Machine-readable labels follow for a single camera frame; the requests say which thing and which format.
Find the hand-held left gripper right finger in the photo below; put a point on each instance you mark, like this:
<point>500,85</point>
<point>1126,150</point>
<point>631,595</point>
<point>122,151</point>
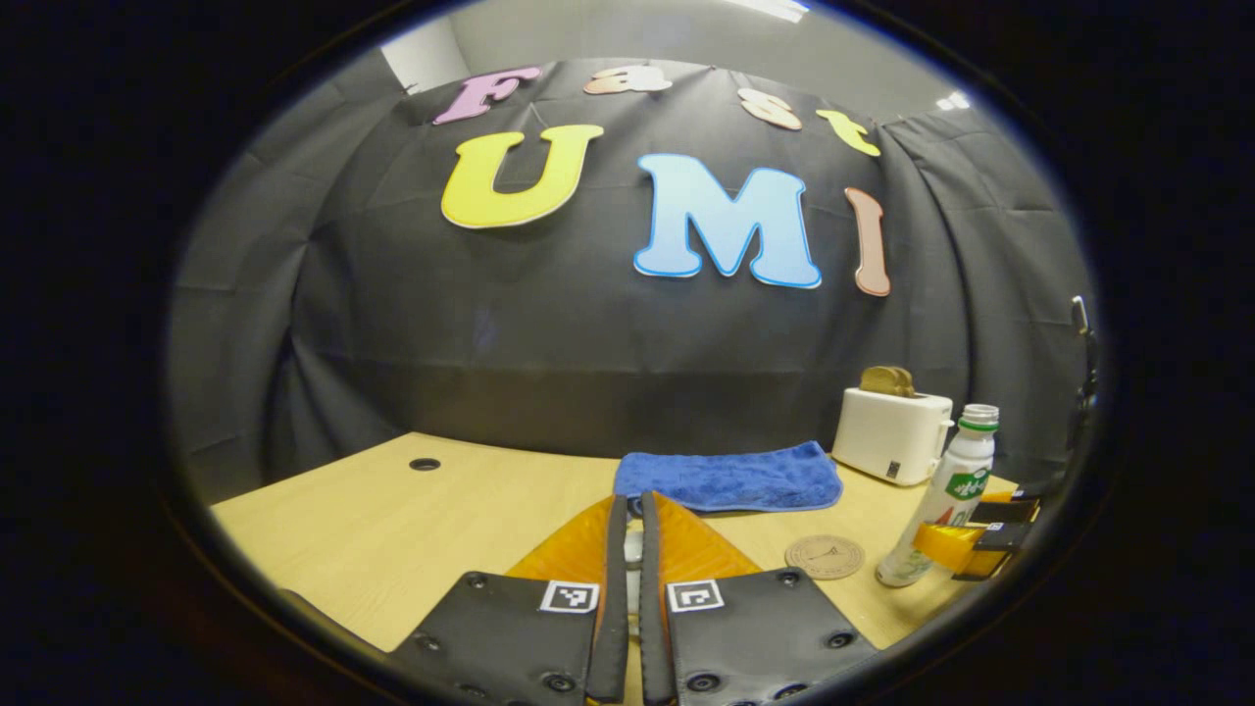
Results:
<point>651,628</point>

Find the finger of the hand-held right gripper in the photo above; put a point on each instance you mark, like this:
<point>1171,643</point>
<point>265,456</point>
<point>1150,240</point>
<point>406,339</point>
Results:
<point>980,549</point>
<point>1005,510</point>

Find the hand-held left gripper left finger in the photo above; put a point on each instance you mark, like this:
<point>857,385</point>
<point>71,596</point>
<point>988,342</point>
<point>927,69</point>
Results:
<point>616,608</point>

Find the white green-label water bottle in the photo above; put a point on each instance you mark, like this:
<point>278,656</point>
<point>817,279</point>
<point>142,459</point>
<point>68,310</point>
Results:
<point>956,471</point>

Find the round cork coaster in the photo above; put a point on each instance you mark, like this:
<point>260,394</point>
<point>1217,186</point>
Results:
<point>824,557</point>

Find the white toaster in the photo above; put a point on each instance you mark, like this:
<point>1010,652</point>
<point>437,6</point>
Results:
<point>887,436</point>

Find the blue towel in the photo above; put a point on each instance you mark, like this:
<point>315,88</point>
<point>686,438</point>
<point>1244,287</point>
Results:
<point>735,476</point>

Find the brown bread slice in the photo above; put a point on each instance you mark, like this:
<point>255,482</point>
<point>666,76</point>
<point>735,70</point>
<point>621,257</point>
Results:
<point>887,380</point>

